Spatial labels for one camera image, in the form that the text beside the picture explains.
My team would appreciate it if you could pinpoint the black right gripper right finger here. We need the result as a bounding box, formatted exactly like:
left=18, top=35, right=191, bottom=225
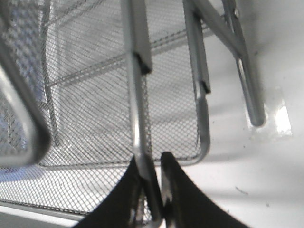
left=161, top=152, right=248, bottom=228

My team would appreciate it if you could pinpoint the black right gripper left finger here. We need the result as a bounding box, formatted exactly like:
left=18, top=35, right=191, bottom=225
left=77, top=157, right=163, bottom=228

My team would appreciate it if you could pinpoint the silver mesh tray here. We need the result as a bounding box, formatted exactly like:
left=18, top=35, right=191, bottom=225
left=0, top=0, right=51, bottom=168
left=0, top=0, right=167, bottom=228
left=40, top=0, right=201, bottom=168

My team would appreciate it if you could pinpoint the silver wire rack frame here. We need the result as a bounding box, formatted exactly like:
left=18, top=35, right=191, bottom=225
left=182, top=0, right=265, bottom=126

